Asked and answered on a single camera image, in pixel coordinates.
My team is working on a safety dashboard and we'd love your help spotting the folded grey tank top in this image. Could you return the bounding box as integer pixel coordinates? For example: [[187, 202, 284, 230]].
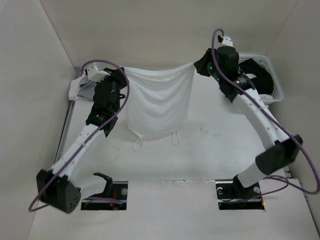
[[77, 74, 97, 101]]

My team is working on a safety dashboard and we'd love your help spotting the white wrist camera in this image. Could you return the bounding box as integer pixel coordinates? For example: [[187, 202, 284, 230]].
[[217, 35, 234, 47], [83, 63, 110, 83]]

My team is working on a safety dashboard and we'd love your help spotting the white tank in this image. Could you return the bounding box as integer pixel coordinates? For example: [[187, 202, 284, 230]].
[[68, 77, 82, 101], [124, 63, 195, 153]]

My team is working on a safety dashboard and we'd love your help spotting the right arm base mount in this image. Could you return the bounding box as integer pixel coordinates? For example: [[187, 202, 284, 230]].
[[216, 181, 265, 210]]

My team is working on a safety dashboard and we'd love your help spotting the purple cable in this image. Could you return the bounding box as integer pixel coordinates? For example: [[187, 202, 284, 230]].
[[28, 59, 131, 212], [211, 28, 320, 201]]

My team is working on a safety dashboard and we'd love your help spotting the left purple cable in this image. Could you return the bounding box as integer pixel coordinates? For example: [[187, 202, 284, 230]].
[[28, 59, 131, 212]]

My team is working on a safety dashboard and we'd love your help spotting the black tank top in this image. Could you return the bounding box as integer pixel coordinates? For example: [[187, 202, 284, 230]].
[[239, 58, 274, 95]]

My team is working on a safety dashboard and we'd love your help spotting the white garment in basket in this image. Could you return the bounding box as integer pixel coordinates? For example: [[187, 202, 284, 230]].
[[259, 94, 273, 103]]

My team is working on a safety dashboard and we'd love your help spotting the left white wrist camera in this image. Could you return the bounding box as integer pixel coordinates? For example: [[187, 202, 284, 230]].
[[83, 63, 110, 83]]

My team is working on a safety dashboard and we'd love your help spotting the folded white tank top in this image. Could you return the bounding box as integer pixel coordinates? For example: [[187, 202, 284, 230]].
[[68, 77, 82, 101]]

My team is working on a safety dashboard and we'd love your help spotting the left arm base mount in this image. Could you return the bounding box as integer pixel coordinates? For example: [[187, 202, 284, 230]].
[[80, 172, 129, 211]]

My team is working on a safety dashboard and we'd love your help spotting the metal table edge rail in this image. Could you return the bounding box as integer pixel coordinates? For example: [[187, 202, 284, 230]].
[[48, 66, 84, 181]]

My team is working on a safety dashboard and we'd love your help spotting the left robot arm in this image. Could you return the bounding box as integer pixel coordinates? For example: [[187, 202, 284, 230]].
[[35, 67, 129, 214]]

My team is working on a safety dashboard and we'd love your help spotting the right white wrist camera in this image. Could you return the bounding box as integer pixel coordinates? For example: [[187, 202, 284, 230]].
[[217, 35, 234, 47]]

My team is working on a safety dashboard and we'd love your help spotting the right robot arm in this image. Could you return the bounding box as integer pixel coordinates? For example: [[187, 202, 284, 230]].
[[194, 46, 303, 198]]

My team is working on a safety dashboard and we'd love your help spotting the white plastic laundry basket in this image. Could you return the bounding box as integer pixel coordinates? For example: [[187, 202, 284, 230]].
[[239, 52, 284, 105]]

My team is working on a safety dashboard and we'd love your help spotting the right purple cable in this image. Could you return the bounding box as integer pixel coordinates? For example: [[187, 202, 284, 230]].
[[211, 28, 320, 201]]

